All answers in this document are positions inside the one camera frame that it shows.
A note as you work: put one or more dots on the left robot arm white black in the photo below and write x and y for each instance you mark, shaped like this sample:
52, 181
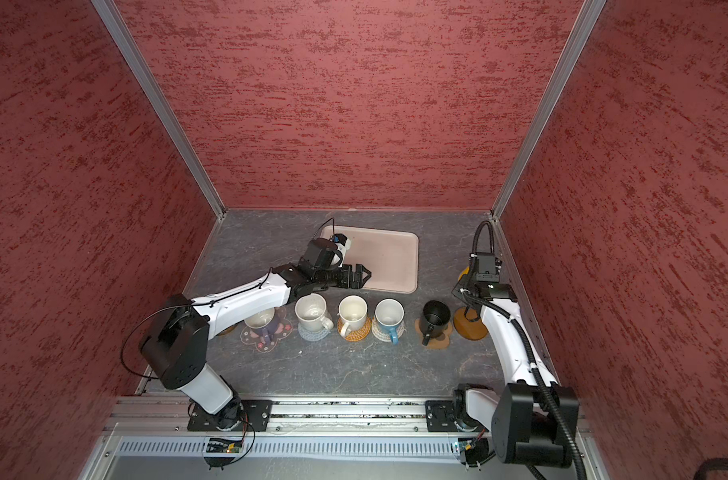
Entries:
176, 336

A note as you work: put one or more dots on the beige woven spiral coaster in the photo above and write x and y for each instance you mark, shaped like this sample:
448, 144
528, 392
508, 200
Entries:
388, 333

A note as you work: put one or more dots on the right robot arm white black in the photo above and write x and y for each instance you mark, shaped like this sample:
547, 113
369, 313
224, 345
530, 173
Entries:
533, 420

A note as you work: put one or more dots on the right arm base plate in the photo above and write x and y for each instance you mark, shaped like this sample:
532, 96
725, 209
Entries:
441, 417

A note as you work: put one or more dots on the aluminium mounting rail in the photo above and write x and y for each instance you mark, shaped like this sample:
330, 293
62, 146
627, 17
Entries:
358, 416

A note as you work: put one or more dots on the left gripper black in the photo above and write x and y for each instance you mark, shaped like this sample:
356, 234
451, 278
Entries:
358, 281

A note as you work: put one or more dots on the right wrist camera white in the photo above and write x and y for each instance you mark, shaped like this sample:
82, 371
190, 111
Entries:
484, 266

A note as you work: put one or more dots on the white mug purple band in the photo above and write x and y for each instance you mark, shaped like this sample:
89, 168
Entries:
260, 328

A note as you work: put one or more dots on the grey round coaster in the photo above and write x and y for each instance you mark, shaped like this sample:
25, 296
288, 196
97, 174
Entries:
312, 336

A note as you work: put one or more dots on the pink flower coaster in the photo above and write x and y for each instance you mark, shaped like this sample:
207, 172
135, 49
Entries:
284, 329

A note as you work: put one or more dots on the yellow mug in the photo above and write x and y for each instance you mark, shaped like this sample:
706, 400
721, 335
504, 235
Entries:
462, 275

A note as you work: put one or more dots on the amber round coaster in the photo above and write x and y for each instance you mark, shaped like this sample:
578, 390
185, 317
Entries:
227, 330

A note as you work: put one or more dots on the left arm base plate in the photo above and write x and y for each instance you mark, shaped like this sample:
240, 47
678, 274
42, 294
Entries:
237, 415

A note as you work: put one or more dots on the black mug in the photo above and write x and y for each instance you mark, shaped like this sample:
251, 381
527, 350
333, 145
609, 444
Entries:
434, 321

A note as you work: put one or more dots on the light blue mug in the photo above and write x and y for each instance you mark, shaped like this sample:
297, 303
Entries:
389, 312

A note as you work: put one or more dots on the brown round wooden coaster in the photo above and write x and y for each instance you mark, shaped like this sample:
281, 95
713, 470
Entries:
467, 323

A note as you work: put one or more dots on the brown woven rattan coaster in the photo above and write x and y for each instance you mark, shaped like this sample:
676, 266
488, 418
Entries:
357, 335

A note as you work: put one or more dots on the brown paw coaster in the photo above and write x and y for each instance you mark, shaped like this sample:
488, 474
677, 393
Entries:
441, 342

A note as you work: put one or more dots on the beige serving tray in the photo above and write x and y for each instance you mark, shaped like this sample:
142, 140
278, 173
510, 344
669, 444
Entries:
391, 256

